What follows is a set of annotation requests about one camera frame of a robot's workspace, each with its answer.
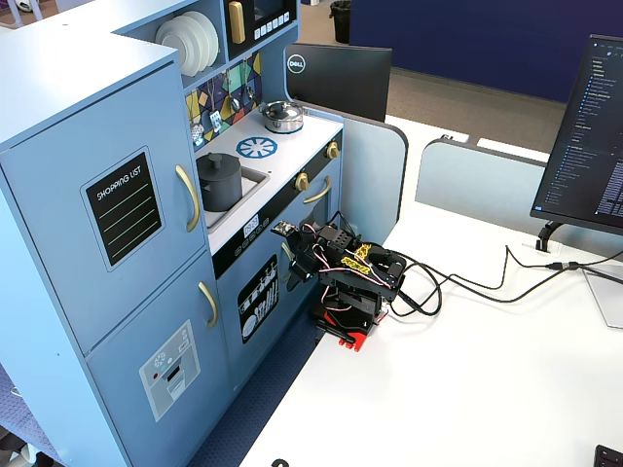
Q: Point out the dark blue partition panel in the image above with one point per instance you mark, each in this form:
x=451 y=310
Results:
x=487 y=39

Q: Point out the blue fridge door with chalkboard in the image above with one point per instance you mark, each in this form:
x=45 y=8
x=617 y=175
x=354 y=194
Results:
x=63 y=272

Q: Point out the black toy microwave door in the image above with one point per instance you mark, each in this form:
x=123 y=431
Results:
x=263 y=24

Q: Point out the small black desk object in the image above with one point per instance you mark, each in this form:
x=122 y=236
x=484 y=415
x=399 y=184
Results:
x=279 y=463

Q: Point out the black monitor showing code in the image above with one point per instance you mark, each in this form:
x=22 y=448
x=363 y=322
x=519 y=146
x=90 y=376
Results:
x=584 y=146

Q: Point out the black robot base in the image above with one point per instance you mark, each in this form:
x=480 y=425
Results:
x=360 y=311

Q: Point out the red table clamp mount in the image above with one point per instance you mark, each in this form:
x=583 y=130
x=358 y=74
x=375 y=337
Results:
x=357 y=340

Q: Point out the low light blue desk divider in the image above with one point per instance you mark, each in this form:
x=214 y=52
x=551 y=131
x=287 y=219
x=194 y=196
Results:
x=477 y=185

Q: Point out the white and black ball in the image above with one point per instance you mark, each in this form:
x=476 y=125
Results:
x=23 y=5

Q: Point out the black Dell monitor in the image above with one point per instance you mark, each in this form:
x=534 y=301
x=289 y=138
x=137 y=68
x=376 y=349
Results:
x=340 y=80

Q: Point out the gray toy sink basin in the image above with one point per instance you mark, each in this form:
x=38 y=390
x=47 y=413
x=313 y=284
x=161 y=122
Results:
x=253 y=182

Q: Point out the blue dishwasher door with print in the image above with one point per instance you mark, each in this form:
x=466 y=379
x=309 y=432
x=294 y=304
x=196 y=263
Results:
x=253 y=350

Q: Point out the white toy plate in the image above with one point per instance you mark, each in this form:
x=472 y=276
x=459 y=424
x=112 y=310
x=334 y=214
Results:
x=202 y=41
x=214 y=36
x=177 y=48

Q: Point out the blue wooden toy kitchen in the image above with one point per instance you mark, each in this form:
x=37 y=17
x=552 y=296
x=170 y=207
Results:
x=58 y=97

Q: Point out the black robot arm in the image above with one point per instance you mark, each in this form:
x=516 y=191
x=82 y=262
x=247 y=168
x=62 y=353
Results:
x=360 y=272

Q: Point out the white digital clock panel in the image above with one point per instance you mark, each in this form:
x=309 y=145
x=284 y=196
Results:
x=250 y=226

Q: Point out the gray ice dispenser sticker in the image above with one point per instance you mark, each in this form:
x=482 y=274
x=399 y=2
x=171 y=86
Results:
x=170 y=372

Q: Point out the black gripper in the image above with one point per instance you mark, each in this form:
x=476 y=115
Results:
x=298 y=265

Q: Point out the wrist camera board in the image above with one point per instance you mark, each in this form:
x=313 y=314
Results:
x=283 y=228

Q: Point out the silver pot lid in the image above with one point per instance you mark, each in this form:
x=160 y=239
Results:
x=281 y=109

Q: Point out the gold oven knob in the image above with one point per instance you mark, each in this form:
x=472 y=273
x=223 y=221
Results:
x=333 y=151
x=302 y=182

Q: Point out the black shopping list chalkboard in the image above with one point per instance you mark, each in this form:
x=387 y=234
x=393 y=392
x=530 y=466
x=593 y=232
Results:
x=124 y=209

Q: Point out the hanging toy spatula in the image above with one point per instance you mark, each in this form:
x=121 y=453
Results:
x=214 y=118

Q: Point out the hanging silver toy spoon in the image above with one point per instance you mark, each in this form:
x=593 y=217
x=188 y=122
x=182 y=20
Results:
x=249 y=92

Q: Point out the black trash bin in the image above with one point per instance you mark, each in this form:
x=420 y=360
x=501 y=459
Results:
x=341 y=22

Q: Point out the black keyboard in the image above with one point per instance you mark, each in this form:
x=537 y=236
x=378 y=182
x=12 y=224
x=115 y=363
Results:
x=609 y=457

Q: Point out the silver toy pot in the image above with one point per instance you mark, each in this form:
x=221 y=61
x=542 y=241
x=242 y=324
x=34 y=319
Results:
x=284 y=125

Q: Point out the blue freezer door with dispenser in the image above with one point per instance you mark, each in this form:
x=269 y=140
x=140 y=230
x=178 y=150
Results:
x=121 y=404

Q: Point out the gray monitor stand plate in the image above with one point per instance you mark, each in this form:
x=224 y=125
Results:
x=606 y=301

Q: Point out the dark gray toy pot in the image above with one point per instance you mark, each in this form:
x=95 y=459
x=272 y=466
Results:
x=221 y=192

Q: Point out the hanging silver toy ladle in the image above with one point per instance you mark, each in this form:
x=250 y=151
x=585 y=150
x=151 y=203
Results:
x=234 y=102

